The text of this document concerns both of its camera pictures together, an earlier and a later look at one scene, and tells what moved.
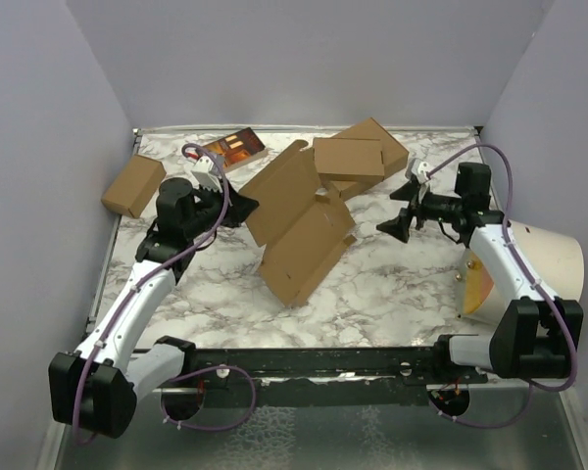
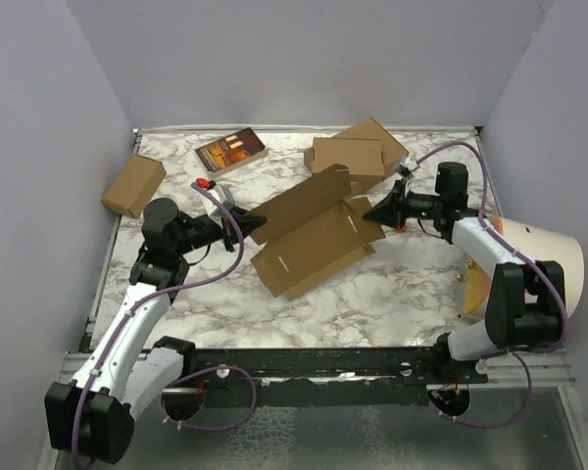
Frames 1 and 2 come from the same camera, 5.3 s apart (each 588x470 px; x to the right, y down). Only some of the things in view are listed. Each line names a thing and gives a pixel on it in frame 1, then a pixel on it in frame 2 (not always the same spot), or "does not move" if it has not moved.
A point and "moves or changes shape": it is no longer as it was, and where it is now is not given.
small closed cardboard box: (135, 186) does not move
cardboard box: (395, 155) does not move
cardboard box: (301, 226) moves or changes shape
